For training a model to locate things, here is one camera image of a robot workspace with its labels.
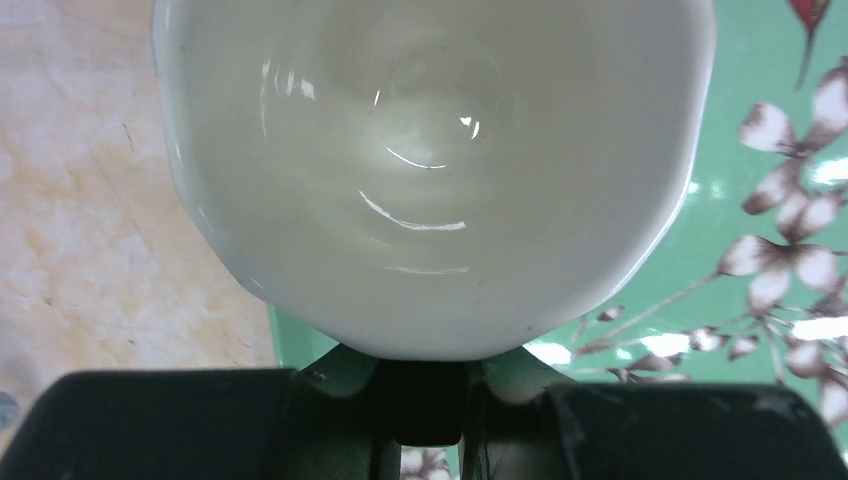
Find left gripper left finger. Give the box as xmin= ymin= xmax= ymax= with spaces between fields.
xmin=1 ymin=345 xmax=400 ymax=479

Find black white-lined mug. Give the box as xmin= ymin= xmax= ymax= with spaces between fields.
xmin=151 ymin=0 xmax=719 ymax=448

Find green floral serving tray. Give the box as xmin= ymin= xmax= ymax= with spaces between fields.
xmin=267 ymin=0 xmax=848 ymax=480

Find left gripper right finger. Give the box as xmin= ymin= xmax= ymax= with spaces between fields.
xmin=460 ymin=348 xmax=847 ymax=479

